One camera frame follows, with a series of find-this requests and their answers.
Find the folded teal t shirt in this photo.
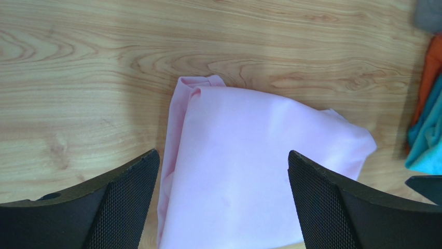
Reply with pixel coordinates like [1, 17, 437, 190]
[405, 76, 441, 175]

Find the orange folded cloth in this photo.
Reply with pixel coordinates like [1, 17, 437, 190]
[406, 34, 441, 155]

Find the clear plastic bin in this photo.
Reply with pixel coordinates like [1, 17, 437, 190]
[413, 0, 441, 34]

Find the pink t shirt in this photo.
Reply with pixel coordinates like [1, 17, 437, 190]
[157, 75, 377, 248]

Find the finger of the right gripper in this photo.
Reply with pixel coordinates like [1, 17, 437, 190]
[405, 175, 441, 205]

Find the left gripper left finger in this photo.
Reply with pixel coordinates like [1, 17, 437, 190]
[1, 149, 160, 248]

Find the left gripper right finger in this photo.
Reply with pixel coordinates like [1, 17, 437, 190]
[288, 151, 441, 248]

